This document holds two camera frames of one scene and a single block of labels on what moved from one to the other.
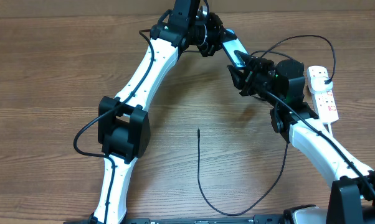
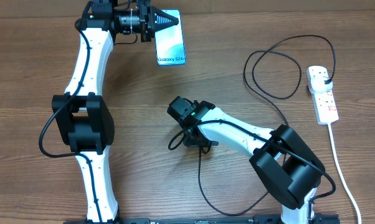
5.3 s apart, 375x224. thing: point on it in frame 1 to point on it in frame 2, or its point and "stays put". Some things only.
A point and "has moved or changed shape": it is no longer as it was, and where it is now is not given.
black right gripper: [253, 64] to [189, 142]
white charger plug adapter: [316, 84] stays put
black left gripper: [217, 37] to [149, 15]
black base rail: [223, 219] stays put
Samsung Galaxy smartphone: [233, 45] has moved or changed shape
